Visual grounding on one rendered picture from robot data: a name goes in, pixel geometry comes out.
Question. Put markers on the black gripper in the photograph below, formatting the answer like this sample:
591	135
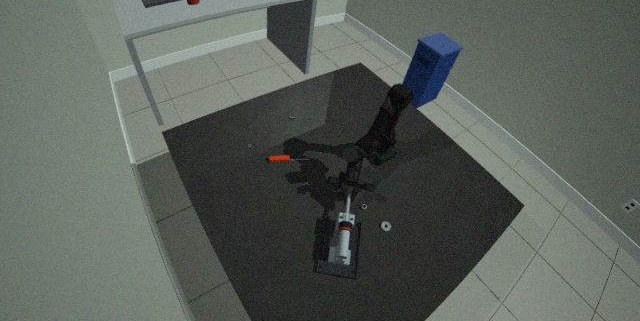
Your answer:
353	176

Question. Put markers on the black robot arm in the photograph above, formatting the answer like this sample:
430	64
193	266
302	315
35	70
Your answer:
381	136

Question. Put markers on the red-handled screwdriver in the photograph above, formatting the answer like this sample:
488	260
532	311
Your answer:
280	159

